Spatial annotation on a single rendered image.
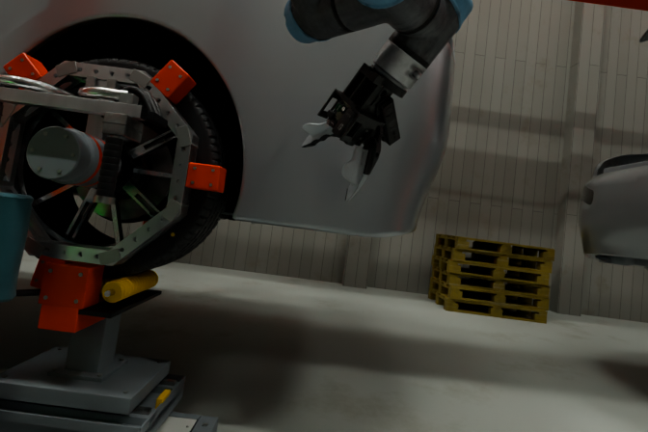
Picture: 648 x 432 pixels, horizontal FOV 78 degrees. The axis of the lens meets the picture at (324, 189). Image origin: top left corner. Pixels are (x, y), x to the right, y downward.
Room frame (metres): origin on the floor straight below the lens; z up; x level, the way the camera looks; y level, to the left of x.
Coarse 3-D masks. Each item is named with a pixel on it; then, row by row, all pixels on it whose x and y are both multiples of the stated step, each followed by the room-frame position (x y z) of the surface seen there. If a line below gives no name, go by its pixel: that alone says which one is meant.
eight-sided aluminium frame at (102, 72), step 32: (64, 64) 1.09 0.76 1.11; (160, 96) 1.09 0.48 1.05; (0, 128) 1.09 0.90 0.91; (0, 160) 1.09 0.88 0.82; (192, 160) 1.13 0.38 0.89; (32, 224) 1.13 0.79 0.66; (160, 224) 1.09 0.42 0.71; (64, 256) 1.09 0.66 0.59; (96, 256) 1.10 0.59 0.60; (128, 256) 1.13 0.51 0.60
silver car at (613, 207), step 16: (608, 160) 2.87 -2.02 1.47; (624, 160) 2.96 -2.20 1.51; (640, 160) 2.97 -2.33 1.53; (592, 176) 2.80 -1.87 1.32; (608, 176) 2.38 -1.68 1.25; (624, 176) 2.23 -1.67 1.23; (640, 176) 2.11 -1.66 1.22; (592, 192) 2.51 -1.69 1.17; (608, 192) 2.33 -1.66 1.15; (624, 192) 2.20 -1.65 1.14; (640, 192) 2.09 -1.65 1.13; (592, 208) 2.48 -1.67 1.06; (608, 208) 2.31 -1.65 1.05; (624, 208) 2.19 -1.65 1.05; (640, 208) 2.07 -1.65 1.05; (592, 224) 2.47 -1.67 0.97; (608, 224) 2.30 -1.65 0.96; (624, 224) 2.18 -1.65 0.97; (640, 224) 2.07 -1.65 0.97; (592, 240) 2.52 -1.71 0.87; (608, 240) 2.34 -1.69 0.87; (624, 240) 2.21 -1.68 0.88; (640, 240) 2.10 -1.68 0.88; (592, 256) 2.74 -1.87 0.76; (608, 256) 2.87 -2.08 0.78; (624, 256) 2.73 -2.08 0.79; (640, 256) 2.12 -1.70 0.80
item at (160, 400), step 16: (160, 384) 1.38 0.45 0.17; (176, 384) 1.39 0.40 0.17; (0, 400) 1.16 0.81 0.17; (144, 400) 1.30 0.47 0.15; (160, 400) 1.26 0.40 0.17; (176, 400) 1.41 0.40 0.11; (0, 416) 1.11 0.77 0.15; (16, 416) 1.11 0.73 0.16; (32, 416) 1.11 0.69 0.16; (48, 416) 1.11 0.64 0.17; (64, 416) 1.16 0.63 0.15; (80, 416) 1.16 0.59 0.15; (96, 416) 1.16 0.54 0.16; (112, 416) 1.16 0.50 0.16; (128, 416) 1.16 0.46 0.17; (144, 416) 1.17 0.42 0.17; (160, 416) 1.26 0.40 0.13
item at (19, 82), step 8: (0, 80) 0.90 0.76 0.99; (8, 80) 0.90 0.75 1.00; (16, 80) 0.90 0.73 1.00; (24, 80) 0.91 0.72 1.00; (32, 80) 0.92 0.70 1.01; (88, 80) 1.08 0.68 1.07; (24, 88) 0.92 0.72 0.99; (32, 88) 0.92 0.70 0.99; (40, 88) 0.93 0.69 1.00; (48, 88) 0.94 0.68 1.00; (56, 88) 0.96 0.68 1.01
